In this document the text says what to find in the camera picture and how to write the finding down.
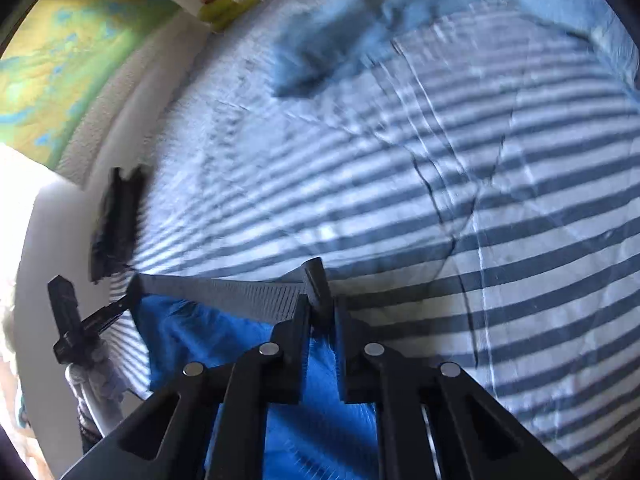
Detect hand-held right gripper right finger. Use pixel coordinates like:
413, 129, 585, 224
334, 296, 576, 480

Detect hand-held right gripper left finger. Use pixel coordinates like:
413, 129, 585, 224
60, 294, 313, 480

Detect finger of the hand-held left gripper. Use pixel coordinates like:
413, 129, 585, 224
80, 294, 133, 333

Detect blue shorts with grey waistband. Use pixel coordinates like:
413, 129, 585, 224
127, 257, 381, 480

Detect light blue denim garment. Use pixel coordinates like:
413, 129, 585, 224
272, 0, 636, 98

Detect stack of folded dark clothes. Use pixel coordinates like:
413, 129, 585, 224
89, 166, 146, 281

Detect striped bed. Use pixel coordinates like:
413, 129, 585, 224
107, 0, 640, 480

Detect green landscape wall poster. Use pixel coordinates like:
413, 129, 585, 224
0, 0, 183, 171

